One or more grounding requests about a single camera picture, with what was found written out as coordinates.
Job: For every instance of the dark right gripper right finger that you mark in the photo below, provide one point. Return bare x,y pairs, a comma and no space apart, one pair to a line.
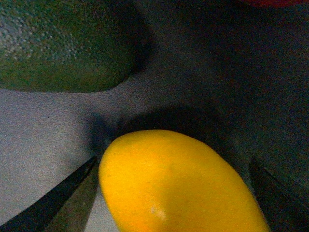
283,200

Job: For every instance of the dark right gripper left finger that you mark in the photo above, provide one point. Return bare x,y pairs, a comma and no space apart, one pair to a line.
65,208

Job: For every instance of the yellow mango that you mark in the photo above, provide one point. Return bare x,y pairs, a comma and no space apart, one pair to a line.
164,181

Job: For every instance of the green avocado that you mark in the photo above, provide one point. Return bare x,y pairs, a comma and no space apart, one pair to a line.
73,46

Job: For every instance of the red apple near front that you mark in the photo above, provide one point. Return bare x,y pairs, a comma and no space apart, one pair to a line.
273,3

